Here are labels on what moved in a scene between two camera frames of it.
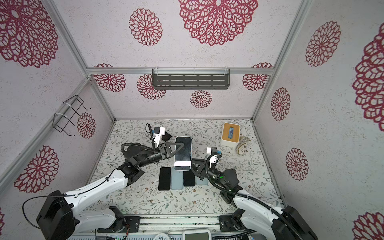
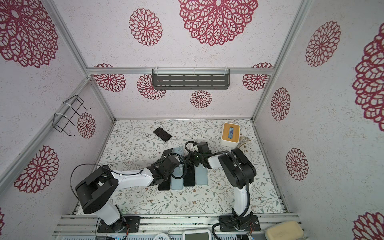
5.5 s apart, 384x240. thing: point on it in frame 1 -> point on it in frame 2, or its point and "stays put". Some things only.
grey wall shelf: x=191 y=78 stays put
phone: x=177 y=179 stays put
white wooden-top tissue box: x=230 y=134 stays put
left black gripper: x=165 y=150 -> x=163 y=160
